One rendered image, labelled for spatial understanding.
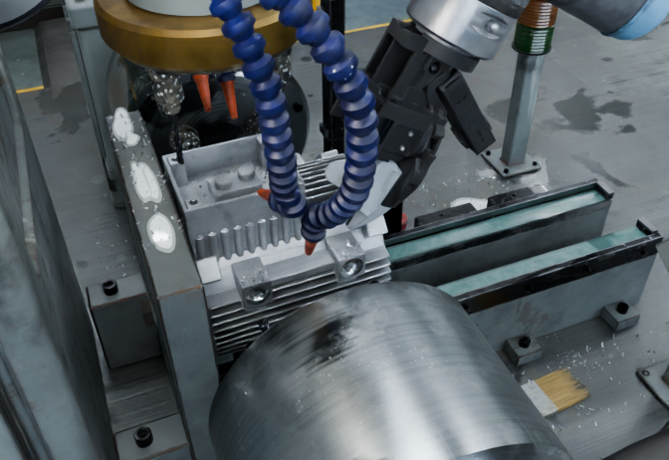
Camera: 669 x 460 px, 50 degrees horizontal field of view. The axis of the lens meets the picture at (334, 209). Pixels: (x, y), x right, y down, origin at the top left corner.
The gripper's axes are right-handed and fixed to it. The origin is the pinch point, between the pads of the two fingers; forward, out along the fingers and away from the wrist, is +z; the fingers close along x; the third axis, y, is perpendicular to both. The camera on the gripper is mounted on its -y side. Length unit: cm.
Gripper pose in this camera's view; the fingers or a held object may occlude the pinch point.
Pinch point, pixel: (359, 217)
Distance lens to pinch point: 74.4
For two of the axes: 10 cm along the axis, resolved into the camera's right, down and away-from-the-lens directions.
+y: -8.1, -1.8, -5.6
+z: -4.6, 7.9, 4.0
